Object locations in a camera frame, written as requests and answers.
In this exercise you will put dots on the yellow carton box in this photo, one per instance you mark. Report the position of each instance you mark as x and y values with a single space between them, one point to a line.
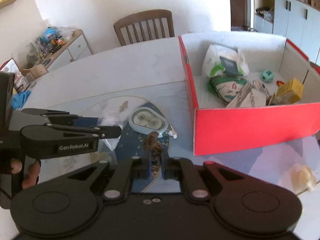
290 91

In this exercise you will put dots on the cream plush toy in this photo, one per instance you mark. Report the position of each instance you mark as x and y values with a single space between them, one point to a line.
303 177

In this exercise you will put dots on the wooden wall shelf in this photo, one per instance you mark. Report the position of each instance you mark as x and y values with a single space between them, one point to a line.
10 1

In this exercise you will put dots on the wooden slat toy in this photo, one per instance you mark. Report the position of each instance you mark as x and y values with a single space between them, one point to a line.
241 97

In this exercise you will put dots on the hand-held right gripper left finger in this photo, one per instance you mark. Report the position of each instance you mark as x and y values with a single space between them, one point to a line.
150 166

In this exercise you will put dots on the grey wall cabinet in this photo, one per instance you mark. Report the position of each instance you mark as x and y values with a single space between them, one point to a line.
295 20

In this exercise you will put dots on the slatted wooden chair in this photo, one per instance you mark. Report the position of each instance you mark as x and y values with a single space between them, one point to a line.
145 27

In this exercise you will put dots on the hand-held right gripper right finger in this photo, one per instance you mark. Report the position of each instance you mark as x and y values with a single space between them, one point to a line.
164 166

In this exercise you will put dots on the blue globe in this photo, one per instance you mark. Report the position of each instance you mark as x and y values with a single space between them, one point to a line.
48 34

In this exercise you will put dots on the white sideboard with wooden top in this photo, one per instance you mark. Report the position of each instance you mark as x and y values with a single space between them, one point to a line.
72 50

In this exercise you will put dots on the brown wooden door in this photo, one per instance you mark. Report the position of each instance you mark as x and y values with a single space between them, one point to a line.
238 5

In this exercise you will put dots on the light blue oval case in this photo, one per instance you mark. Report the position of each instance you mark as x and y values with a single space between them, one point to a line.
147 120

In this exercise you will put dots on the green and white plush toy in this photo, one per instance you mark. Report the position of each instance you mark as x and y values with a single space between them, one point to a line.
225 90

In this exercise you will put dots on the brown curly hair piece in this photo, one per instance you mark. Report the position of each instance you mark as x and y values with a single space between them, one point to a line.
152 143

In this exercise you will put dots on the blue rubber glove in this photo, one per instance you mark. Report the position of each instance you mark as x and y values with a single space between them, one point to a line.
21 99

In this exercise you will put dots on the red and white cardboard box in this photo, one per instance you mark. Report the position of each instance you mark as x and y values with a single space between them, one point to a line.
250 127

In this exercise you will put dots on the white and green tissue pack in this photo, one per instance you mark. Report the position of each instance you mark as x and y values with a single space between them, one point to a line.
225 60

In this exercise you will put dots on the person's left hand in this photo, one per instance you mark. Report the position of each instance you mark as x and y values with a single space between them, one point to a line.
33 171

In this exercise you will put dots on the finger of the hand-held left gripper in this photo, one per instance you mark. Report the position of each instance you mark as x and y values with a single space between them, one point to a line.
60 117
100 132

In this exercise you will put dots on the teal toy ball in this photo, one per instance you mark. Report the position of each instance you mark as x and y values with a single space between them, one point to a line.
267 76

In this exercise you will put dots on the white tissue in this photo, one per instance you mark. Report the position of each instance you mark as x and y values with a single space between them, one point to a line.
112 118

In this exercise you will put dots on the clear plastic bag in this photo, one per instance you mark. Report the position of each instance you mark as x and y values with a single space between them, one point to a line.
63 32

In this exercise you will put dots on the white patterned pouch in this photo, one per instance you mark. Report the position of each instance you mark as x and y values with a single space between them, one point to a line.
258 95

